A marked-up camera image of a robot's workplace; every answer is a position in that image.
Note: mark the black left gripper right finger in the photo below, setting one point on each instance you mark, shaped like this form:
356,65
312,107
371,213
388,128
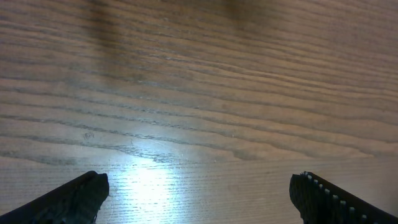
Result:
321,202

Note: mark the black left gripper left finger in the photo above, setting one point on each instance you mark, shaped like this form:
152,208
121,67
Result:
76,202

